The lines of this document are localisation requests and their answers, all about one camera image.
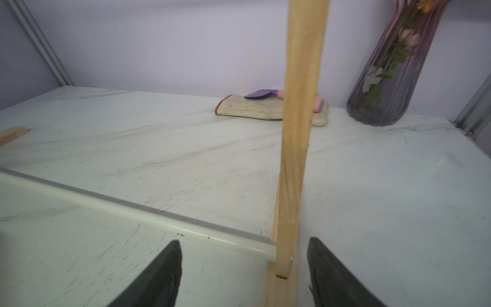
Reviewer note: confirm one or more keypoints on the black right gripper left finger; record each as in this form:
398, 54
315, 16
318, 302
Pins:
158, 284

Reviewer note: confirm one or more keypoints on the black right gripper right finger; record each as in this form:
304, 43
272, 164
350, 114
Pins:
332, 284

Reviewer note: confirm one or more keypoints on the red edged wooden board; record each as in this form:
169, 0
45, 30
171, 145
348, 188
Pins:
268, 108

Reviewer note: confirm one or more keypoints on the purple pink handled tool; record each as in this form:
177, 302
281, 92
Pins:
262, 94

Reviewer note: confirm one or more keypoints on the dark vase with yellow flowers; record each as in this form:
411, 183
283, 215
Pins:
385, 87

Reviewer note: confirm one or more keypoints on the wooden clothesline rack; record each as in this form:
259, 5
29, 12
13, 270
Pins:
306, 30

